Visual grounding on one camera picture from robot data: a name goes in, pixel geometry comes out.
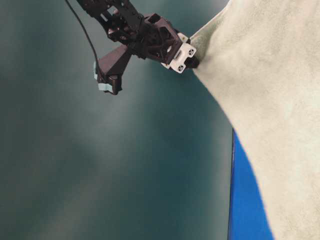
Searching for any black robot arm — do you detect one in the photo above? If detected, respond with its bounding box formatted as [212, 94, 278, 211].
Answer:
[78, 0, 200, 74]

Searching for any black camera cable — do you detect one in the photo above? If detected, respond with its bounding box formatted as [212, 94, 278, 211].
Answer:
[65, 0, 106, 83]

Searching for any cream bath towel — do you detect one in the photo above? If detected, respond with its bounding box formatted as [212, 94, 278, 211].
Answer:
[191, 0, 320, 240]

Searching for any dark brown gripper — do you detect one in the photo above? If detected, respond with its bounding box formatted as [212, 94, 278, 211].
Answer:
[127, 14, 200, 74]

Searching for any blue table mat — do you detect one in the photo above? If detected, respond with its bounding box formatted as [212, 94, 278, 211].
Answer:
[227, 131, 274, 240]

